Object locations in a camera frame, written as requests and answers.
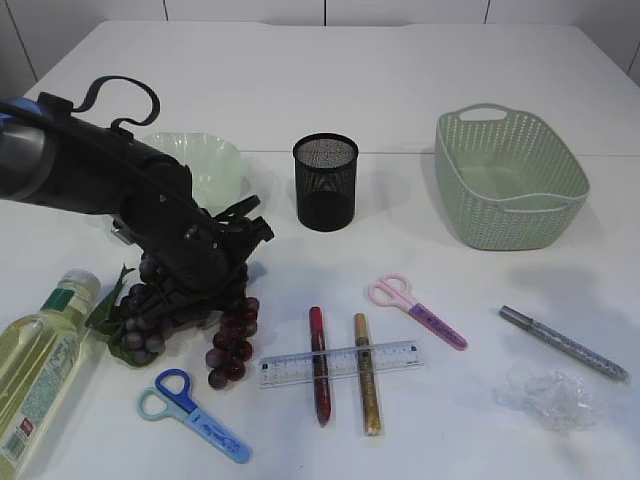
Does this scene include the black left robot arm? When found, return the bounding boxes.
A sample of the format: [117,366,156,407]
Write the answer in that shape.
[1,101,274,295]

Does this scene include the gold glitter marker pen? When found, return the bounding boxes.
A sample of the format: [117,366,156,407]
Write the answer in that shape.
[354,313,383,437]

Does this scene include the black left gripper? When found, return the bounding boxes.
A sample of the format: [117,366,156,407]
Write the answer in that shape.
[113,195,274,297]

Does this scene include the green woven plastic basket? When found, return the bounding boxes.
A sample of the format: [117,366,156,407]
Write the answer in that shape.
[434,103,590,251]

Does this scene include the green wavy plate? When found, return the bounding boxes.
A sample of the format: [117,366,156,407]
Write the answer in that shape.
[141,132,249,215]

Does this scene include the clear plastic ruler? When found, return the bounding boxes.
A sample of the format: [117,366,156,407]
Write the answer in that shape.
[257,340,425,388]

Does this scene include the yellow drink bottle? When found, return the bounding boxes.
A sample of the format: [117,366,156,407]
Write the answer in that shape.
[1,269,101,479]

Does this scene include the silver glitter marker pen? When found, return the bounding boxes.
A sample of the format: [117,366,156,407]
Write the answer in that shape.
[498,305,630,383]

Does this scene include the clear plastic sheet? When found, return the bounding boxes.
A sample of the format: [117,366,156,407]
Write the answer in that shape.
[492,371,598,435]

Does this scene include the purple artificial grape bunch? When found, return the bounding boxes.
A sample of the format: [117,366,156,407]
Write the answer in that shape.
[109,255,260,390]

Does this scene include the blue scissors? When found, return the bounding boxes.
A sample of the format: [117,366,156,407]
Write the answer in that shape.
[136,368,251,464]

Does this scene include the red glitter marker pen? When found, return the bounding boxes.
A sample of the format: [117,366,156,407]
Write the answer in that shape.
[309,306,332,427]

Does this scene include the pink purple scissors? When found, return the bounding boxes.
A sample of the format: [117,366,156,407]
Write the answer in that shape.
[368,273,468,351]

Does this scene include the black mesh pen holder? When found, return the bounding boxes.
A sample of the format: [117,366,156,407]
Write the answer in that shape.
[292,132,359,232]

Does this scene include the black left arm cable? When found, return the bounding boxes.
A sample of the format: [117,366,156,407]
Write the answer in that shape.
[69,75,162,132]

